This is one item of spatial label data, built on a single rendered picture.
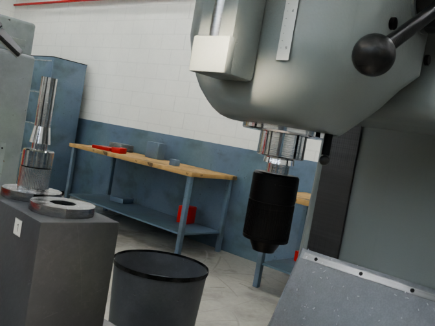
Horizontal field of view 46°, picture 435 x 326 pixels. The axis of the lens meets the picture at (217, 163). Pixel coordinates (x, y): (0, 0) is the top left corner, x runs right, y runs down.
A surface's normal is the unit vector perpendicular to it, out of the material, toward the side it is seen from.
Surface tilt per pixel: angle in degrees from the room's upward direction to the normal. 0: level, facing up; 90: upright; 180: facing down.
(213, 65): 90
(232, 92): 111
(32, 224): 90
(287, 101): 128
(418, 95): 90
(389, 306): 63
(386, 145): 90
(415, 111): 117
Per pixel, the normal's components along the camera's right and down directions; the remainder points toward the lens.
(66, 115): 0.75, 0.16
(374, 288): -0.50, -0.50
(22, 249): -0.70, -0.08
